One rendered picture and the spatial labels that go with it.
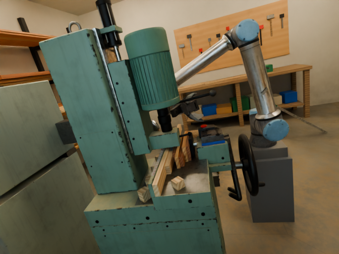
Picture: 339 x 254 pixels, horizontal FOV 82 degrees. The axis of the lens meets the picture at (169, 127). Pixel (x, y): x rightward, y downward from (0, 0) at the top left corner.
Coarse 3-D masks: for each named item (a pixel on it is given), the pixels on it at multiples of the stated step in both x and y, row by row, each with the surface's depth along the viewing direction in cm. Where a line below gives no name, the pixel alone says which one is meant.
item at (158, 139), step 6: (156, 132) 95; (162, 132) 93; (168, 132) 91; (174, 132) 89; (150, 138) 91; (156, 138) 91; (162, 138) 90; (168, 138) 90; (174, 138) 89; (180, 138) 95; (156, 144) 92; (162, 144) 91; (168, 144) 91; (174, 144) 90
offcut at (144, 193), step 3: (144, 186) 87; (141, 189) 85; (144, 189) 84; (147, 189) 84; (138, 192) 84; (141, 192) 83; (144, 192) 83; (147, 192) 84; (138, 195) 85; (141, 195) 83; (144, 195) 83; (147, 195) 84; (150, 195) 85; (141, 198) 84; (144, 198) 83; (147, 198) 84; (144, 201) 83
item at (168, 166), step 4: (180, 124) 130; (180, 128) 127; (180, 132) 124; (172, 152) 92; (168, 156) 88; (172, 156) 89; (168, 160) 85; (172, 160) 88; (168, 164) 81; (172, 164) 86; (168, 168) 81; (172, 168) 85; (168, 172) 81
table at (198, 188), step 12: (180, 168) 84; (192, 168) 82; (204, 168) 80; (216, 168) 86; (228, 168) 85; (168, 180) 77; (192, 180) 74; (204, 180) 72; (168, 192) 70; (180, 192) 69; (192, 192) 67; (204, 192) 66; (156, 204) 70; (168, 204) 69; (180, 204) 69; (192, 204) 68; (204, 204) 67
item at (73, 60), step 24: (48, 48) 76; (72, 48) 75; (96, 48) 76; (72, 72) 78; (96, 72) 77; (72, 96) 81; (96, 96) 80; (72, 120) 85; (96, 120) 84; (96, 144) 87; (120, 144) 86; (96, 168) 92; (120, 168) 90; (144, 168) 105
